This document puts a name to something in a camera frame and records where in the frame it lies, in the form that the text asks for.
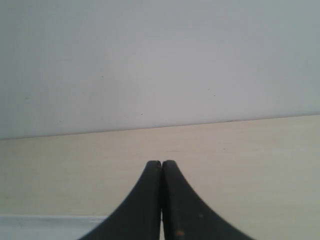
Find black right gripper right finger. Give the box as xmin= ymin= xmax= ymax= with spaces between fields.
xmin=162 ymin=160 xmax=251 ymax=240

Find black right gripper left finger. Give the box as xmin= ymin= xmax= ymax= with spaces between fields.
xmin=81 ymin=160 xmax=162 ymax=240

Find white rectangular plastic tray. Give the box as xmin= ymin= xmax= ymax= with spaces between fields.
xmin=0 ymin=214 xmax=107 ymax=240

